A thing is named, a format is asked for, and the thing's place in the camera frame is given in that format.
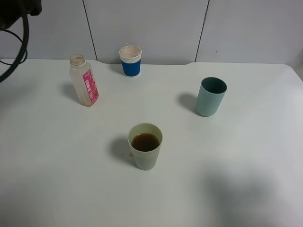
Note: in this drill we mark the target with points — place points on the clear bottle with pink label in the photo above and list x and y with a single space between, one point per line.
83 80

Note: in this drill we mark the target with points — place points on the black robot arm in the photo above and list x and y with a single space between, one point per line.
10 11

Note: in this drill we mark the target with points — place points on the pale green plastic cup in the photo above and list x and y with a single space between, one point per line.
145 141

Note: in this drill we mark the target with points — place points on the blue sleeved paper cup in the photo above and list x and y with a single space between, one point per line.
130 57

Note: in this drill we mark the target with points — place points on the teal plastic cup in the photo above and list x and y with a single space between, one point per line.
210 95

